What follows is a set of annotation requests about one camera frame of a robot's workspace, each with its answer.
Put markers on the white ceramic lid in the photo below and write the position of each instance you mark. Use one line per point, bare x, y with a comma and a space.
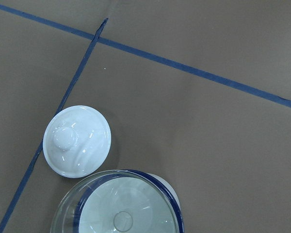
77, 141

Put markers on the clear plastic funnel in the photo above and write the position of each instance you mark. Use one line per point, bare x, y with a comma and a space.
116, 206

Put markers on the white enamel mug blue rim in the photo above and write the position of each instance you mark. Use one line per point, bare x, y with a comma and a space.
169, 191

